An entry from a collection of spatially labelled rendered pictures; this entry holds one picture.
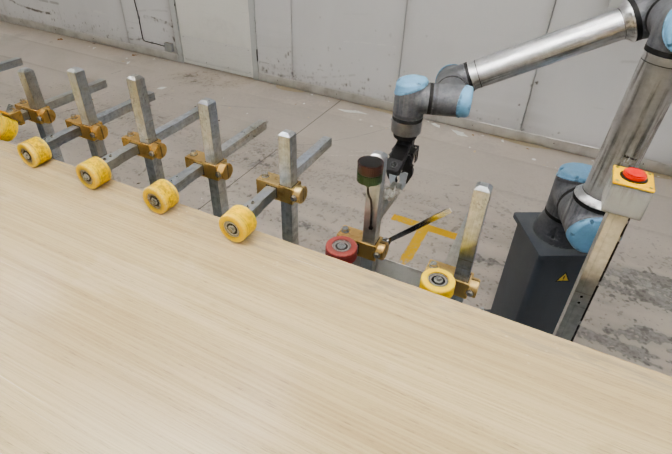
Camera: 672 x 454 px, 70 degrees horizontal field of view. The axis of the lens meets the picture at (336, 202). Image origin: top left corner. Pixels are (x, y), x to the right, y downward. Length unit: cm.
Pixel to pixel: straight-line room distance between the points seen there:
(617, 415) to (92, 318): 102
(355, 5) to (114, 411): 350
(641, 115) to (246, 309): 112
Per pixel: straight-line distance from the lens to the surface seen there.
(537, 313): 205
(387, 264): 135
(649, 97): 150
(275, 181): 133
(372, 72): 411
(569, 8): 365
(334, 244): 122
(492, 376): 102
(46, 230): 143
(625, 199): 105
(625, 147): 155
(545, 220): 188
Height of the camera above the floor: 169
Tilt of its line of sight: 35 degrees down
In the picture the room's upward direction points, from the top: 2 degrees clockwise
